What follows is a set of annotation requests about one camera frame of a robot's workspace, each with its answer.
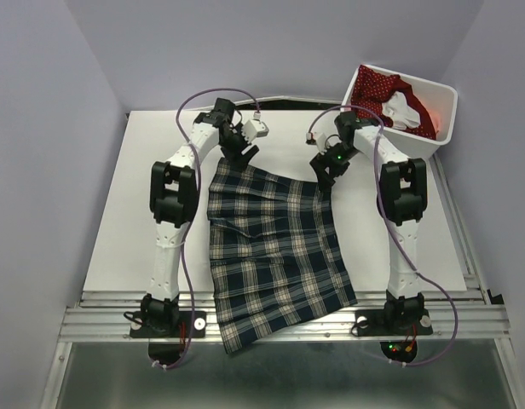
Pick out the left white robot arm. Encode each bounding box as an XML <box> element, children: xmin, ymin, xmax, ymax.
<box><xmin>135</xmin><ymin>98</ymin><xmax>268</xmax><ymax>337</ymax></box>

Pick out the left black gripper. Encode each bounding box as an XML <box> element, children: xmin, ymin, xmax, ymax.
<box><xmin>219</xmin><ymin>123</ymin><xmax>258</xmax><ymax>170</ymax></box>

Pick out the white plastic bin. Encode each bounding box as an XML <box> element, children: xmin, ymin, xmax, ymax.
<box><xmin>343</xmin><ymin>65</ymin><xmax>458</xmax><ymax>159</ymax></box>

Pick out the red polka dot skirt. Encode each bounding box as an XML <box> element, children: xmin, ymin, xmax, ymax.
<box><xmin>350</xmin><ymin>65</ymin><xmax>436</xmax><ymax>141</ymax></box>

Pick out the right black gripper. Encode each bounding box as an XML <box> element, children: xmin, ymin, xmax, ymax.
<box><xmin>309</xmin><ymin>142</ymin><xmax>359</xmax><ymax>192</ymax></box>

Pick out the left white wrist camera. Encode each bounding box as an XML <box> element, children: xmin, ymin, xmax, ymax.
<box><xmin>241</xmin><ymin>119</ymin><xmax>269</xmax><ymax>144</ymax></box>

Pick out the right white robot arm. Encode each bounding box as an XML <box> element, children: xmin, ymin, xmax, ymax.
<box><xmin>306</xmin><ymin>111</ymin><xmax>428</xmax><ymax>337</ymax></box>

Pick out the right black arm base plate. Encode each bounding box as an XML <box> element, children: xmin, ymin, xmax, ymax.
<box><xmin>350</xmin><ymin>292</ymin><xmax>433</xmax><ymax>365</ymax></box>

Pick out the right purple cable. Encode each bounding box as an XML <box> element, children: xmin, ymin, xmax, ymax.
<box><xmin>304</xmin><ymin>106</ymin><xmax>462</xmax><ymax>370</ymax></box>

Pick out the navy plaid pleated skirt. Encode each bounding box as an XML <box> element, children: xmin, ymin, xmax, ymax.
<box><xmin>206</xmin><ymin>158</ymin><xmax>357</xmax><ymax>354</ymax></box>

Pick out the purple cable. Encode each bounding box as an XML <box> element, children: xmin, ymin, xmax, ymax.
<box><xmin>304</xmin><ymin>106</ymin><xmax>462</xmax><ymax>370</ymax></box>
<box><xmin>150</xmin><ymin>87</ymin><xmax>263</xmax><ymax>372</ymax></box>

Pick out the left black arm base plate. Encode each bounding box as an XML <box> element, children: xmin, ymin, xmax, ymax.
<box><xmin>124</xmin><ymin>308</ymin><xmax>208</xmax><ymax>367</ymax></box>

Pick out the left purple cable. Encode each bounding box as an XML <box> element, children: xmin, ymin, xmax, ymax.
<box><xmin>150</xmin><ymin>87</ymin><xmax>263</xmax><ymax>372</ymax></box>

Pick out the aluminium rail frame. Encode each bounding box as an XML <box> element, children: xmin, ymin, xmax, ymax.
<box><xmin>50</xmin><ymin>155</ymin><xmax>521</xmax><ymax>408</ymax></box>

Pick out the white garment in bin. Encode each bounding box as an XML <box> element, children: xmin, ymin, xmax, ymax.
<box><xmin>382</xmin><ymin>89</ymin><xmax>421</xmax><ymax>131</ymax></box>

